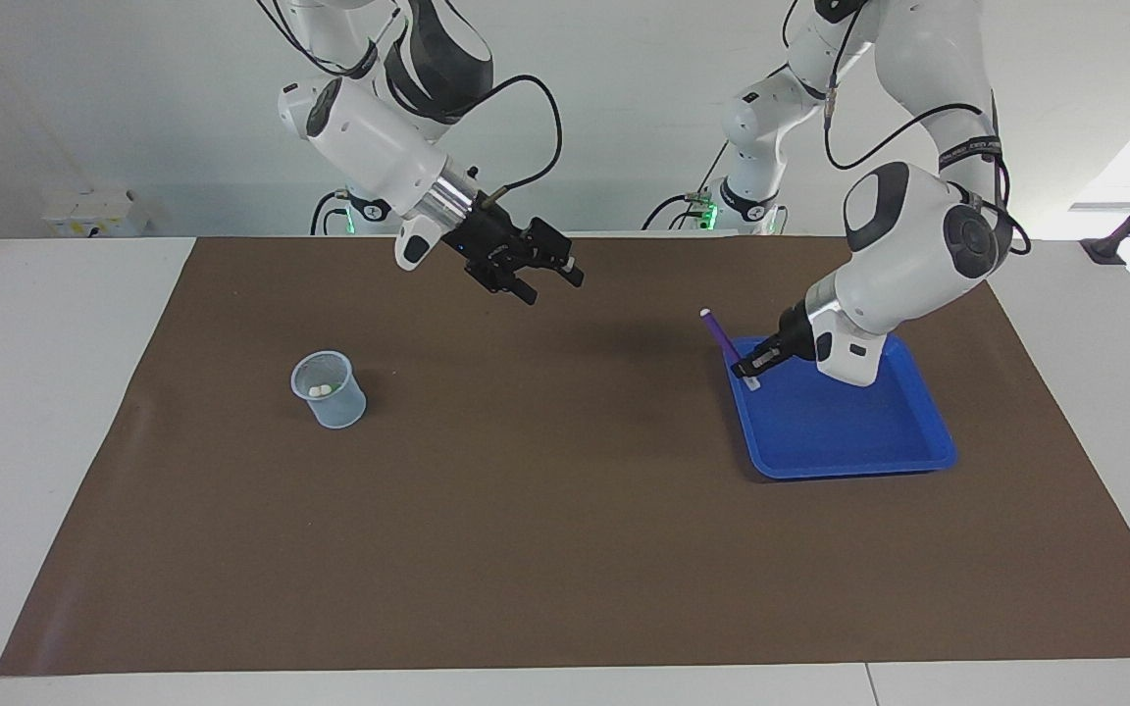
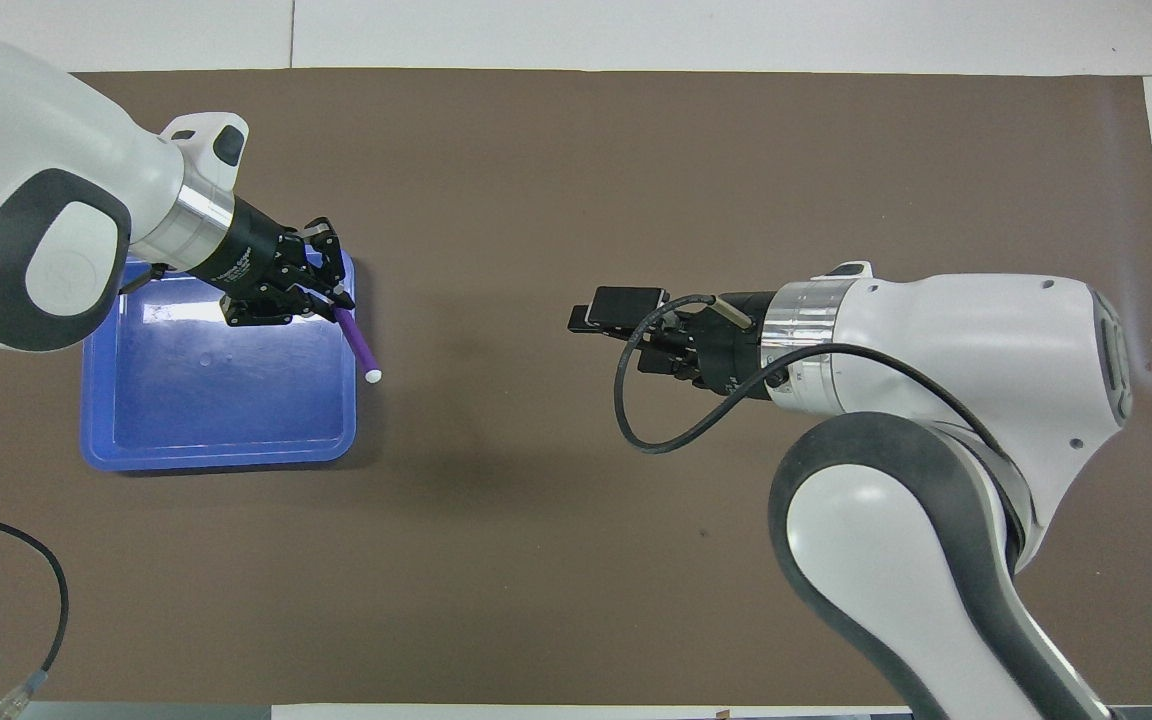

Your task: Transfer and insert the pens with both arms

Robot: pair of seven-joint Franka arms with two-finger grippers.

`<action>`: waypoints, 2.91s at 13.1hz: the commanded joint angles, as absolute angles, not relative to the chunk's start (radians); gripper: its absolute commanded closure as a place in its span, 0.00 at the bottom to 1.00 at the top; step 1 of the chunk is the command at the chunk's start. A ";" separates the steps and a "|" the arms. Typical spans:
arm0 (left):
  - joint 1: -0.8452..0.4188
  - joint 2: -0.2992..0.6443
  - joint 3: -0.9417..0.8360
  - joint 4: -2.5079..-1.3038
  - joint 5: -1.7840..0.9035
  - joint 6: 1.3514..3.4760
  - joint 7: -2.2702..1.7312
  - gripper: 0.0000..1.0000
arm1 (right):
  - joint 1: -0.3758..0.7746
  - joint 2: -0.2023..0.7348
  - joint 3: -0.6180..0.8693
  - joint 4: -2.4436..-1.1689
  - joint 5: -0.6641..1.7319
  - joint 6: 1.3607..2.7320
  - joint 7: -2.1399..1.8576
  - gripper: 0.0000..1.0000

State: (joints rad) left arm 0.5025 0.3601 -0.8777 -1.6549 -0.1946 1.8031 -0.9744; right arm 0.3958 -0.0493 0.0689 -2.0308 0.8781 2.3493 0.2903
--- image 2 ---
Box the black cable with silver plug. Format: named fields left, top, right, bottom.
left=0, top=505, right=70, bottom=720

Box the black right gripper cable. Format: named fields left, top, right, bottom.
left=614, top=293, right=1027, bottom=516

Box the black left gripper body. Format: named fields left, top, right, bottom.
left=190, top=197, right=298, bottom=300

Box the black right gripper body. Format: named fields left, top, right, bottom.
left=694, top=290, right=778, bottom=397

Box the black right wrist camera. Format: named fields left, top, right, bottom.
left=590, top=286, right=671, bottom=333

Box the purple marker pen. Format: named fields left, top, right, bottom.
left=334, top=305, right=383, bottom=385

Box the brown table mat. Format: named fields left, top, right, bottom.
left=0, top=68, right=1152, bottom=706

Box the blue plastic tray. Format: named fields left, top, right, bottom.
left=79, top=250, right=357, bottom=473

